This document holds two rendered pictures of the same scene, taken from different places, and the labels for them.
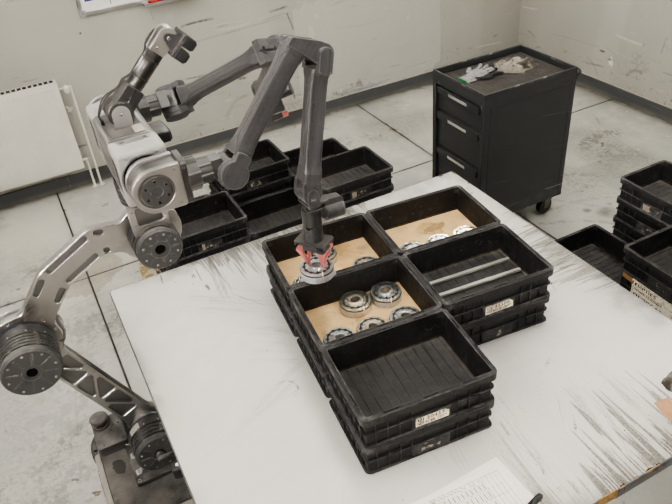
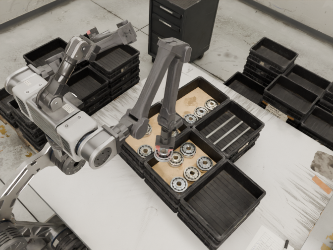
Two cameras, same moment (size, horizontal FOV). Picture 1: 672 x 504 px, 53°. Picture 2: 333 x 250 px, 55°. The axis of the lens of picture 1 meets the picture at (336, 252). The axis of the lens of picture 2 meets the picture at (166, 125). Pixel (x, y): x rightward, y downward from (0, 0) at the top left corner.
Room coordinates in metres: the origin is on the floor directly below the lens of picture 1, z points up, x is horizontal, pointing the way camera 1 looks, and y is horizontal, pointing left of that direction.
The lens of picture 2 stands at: (0.79, 0.54, 2.50)
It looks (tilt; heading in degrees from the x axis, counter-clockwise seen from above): 51 degrees down; 331
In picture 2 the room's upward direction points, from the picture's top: 6 degrees clockwise
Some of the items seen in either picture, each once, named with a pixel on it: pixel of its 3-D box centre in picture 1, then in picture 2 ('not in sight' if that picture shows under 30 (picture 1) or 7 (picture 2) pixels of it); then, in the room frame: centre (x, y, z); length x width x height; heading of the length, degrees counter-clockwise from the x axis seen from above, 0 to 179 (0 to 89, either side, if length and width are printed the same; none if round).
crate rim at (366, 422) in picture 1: (407, 363); (223, 196); (1.32, -0.17, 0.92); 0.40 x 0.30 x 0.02; 109
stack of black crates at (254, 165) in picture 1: (251, 194); (55, 71); (3.26, 0.44, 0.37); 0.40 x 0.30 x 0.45; 115
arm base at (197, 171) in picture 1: (194, 172); (117, 135); (1.55, 0.34, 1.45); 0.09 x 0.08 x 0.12; 24
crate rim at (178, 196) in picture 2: (363, 300); (185, 160); (1.61, -0.07, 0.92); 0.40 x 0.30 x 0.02; 109
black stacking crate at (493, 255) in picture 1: (475, 276); (227, 131); (1.73, -0.45, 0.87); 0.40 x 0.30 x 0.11; 109
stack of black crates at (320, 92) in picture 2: not in sight; (300, 92); (2.22, -1.74, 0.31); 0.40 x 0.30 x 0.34; 24
